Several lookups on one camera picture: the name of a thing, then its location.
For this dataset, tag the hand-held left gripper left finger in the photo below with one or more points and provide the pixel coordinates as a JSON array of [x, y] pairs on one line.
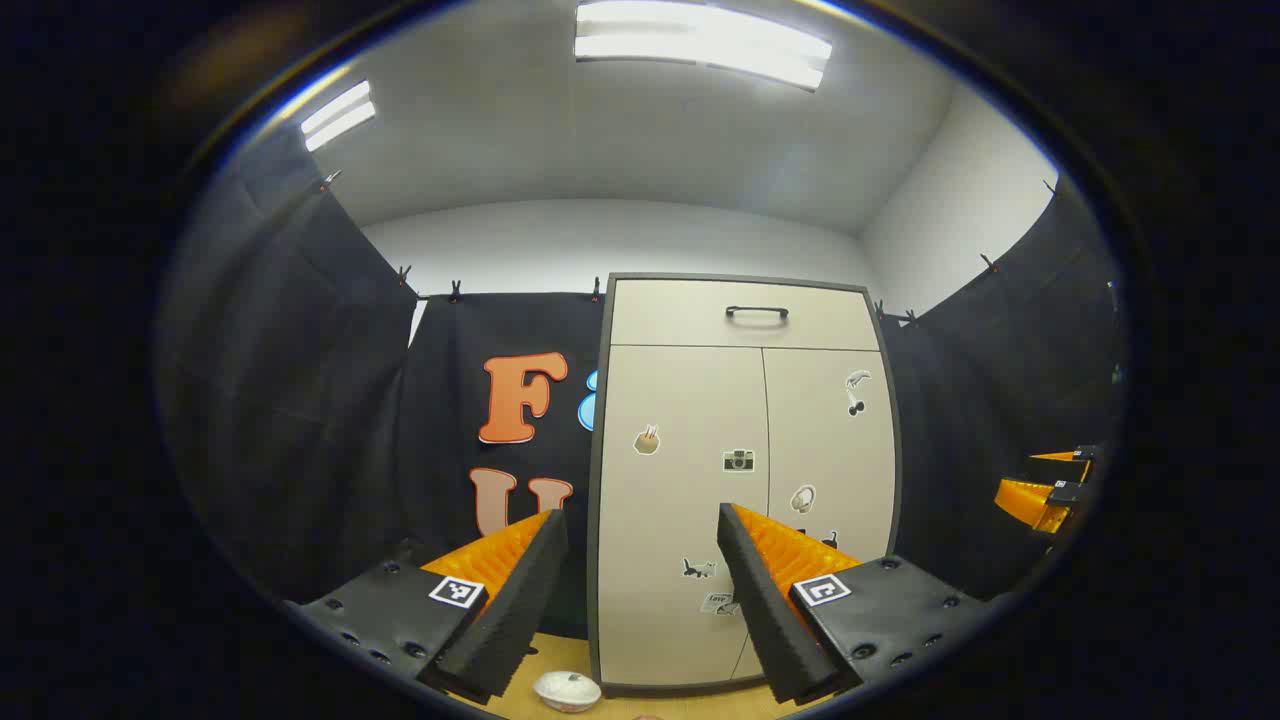
[[515, 610]]

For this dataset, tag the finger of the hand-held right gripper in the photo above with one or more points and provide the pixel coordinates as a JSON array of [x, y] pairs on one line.
[[1030, 505], [1085, 455]]

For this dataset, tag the small ceiling light panel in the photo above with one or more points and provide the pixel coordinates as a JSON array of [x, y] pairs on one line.
[[338, 115]]

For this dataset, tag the large ceiling light panel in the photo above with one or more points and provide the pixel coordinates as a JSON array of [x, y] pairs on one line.
[[700, 40]]

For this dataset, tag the beige double-door shoe cabinet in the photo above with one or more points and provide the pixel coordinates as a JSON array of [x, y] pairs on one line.
[[605, 480]]

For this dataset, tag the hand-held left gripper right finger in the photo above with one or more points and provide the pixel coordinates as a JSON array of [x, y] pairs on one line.
[[765, 610]]

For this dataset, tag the white rounded object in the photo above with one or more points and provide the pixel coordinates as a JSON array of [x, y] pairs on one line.
[[566, 690]]

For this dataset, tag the row of black cloth clips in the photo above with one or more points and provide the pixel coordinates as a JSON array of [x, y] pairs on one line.
[[456, 291]]

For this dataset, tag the beige cabinet door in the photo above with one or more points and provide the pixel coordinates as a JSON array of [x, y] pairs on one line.
[[830, 440], [670, 560]]

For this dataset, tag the black backdrop cloth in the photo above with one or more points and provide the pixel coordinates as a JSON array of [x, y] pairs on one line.
[[300, 420]]

